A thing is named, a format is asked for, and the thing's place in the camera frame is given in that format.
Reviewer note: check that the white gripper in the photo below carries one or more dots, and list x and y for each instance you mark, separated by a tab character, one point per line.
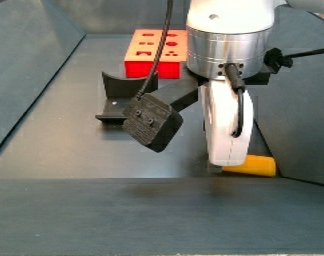
226	150

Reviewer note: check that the yellow oval cylinder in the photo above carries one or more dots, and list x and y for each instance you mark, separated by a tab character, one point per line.
255	165

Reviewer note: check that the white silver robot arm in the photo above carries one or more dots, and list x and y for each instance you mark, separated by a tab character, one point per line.
227	32

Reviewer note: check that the black curved fixture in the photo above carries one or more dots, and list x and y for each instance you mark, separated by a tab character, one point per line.
119	90

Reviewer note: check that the red foam shape block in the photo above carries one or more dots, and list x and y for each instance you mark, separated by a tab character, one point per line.
142	49

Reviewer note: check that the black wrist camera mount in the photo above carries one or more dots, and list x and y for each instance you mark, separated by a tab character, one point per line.
152	118

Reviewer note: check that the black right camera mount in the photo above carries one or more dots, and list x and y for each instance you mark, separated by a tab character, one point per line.
274	61

